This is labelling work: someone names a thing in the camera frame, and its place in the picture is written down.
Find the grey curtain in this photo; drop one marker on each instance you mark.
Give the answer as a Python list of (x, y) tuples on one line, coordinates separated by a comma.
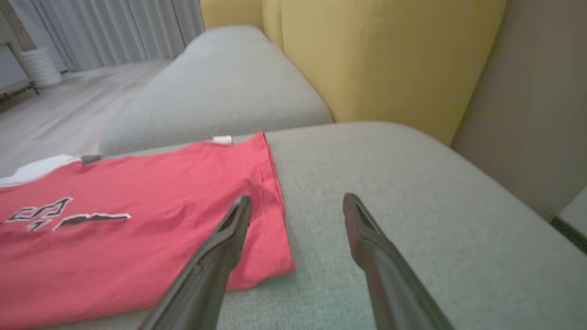
[(114, 27)]

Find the small grey sofa seat cushion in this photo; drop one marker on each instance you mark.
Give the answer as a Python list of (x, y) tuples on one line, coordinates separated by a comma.
[(220, 87)]

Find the red jersey with white sleeves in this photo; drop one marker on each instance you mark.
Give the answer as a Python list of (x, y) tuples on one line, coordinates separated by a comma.
[(137, 256)]

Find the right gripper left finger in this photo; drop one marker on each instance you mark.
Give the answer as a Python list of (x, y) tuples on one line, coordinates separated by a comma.
[(211, 270)]

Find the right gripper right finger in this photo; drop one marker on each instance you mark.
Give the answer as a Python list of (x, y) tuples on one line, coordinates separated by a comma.
[(385, 275)]

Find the large grey sofa seat cushion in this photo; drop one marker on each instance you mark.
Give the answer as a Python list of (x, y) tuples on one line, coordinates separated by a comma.
[(412, 183)]

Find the yellow sofa backrest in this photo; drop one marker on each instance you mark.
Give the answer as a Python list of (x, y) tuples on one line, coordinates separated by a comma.
[(390, 55)]

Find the white ribbed cylindrical bin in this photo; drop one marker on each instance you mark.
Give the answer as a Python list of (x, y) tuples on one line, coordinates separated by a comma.
[(41, 68)]

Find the grey low tv cabinet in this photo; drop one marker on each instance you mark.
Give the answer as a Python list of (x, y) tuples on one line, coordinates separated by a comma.
[(11, 71)]

